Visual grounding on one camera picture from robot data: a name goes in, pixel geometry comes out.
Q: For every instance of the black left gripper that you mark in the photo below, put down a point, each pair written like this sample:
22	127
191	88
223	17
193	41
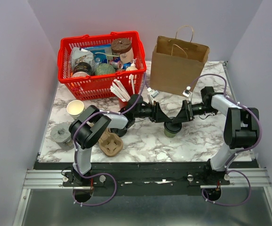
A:
157	116

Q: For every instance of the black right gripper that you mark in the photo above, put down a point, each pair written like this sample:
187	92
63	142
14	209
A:
186	113

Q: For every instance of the green paper coffee cup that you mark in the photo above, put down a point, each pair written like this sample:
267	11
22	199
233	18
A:
170	133

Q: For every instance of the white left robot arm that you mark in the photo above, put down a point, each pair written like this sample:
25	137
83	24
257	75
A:
87	129

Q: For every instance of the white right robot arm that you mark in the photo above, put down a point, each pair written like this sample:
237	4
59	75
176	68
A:
242	129

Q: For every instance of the brown paper bag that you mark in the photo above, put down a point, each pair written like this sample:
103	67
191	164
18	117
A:
176	64

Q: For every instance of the brown cardboard cup carrier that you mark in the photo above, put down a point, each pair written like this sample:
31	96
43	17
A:
110	143

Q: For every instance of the cream pump bottle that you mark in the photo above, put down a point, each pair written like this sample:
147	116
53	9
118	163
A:
132	67

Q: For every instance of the red blue drink can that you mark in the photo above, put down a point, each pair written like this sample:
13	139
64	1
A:
116	64

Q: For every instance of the red plastic shopping basket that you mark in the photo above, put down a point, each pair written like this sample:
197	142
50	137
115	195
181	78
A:
98	86

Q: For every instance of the green netted melon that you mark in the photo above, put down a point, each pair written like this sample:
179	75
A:
103	69

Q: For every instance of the brown lid paper tub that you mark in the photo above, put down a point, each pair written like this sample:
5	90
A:
122	47

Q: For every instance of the stack of green paper cups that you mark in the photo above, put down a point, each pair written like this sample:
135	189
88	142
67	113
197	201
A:
75	108

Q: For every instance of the blue box in basket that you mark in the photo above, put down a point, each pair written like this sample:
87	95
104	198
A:
101	52

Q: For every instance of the dark instant noodle cup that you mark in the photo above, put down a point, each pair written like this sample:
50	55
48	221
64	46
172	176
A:
81	69

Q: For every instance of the white snack bag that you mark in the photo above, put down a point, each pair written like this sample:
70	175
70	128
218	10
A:
79	55

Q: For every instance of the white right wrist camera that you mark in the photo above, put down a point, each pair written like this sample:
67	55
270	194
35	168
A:
187	93

